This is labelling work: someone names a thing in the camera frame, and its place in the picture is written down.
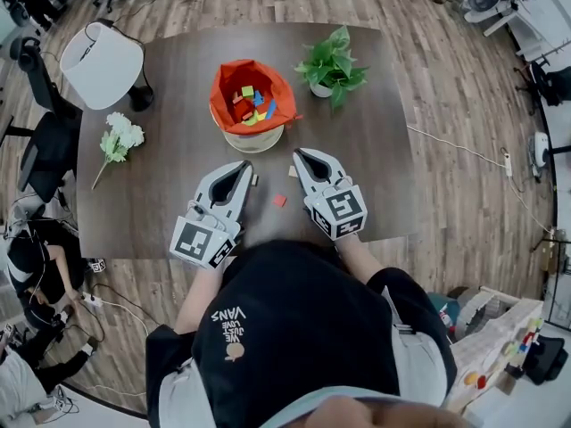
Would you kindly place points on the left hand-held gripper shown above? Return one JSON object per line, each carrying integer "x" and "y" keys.
{"x": 196, "y": 239}

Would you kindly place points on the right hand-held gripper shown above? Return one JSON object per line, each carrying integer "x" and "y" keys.
{"x": 341, "y": 208}

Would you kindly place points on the small beige wooden cube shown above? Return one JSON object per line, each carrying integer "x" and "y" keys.
{"x": 292, "y": 172}

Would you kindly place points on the beige wooden arch block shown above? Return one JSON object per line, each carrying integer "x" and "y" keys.
{"x": 255, "y": 180}

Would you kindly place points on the red wooden block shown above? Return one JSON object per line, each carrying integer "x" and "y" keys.
{"x": 279, "y": 200}

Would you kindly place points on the person's right forearm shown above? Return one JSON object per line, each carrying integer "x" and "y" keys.
{"x": 363, "y": 259}

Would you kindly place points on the person's left forearm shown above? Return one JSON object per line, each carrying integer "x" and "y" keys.
{"x": 198, "y": 297}

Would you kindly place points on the beige fabric basket red lining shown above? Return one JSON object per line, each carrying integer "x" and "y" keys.
{"x": 254, "y": 143}

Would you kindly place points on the potted green plant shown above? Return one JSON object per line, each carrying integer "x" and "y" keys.
{"x": 332, "y": 65}

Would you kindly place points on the white artificial flower bouquet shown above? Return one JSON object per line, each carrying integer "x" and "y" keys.
{"x": 122, "y": 134}

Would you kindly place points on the person's black t-shirt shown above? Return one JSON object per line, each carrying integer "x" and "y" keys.
{"x": 290, "y": 319}

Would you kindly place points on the white shade table lamp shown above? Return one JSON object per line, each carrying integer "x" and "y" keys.
{"x": 102, "y": 65}

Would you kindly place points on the teal waste bin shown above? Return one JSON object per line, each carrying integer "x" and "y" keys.
{"x": 441, "y": 310}

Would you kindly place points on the black office chair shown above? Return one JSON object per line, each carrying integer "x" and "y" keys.
{"x": 553, "y": 87}
{"x": 49, "y": 150}

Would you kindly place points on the slim white power strip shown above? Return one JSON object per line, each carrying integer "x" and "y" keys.
{"x": 508, "y": 164}

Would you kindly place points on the white round device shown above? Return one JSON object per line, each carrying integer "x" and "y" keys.
{"x": 539, "y": 154}

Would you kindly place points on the wooden toy board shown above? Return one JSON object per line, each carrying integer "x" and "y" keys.
{"x": 490, "y": 341}

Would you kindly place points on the person's face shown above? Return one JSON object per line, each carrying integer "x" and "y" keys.
{"x": 379, "y": 417}

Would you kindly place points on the white desk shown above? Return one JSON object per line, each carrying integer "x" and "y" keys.
{"x": 535, "y": 29}

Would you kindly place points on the black bag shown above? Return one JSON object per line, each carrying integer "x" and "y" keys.
{"x": 546, "y": 359}

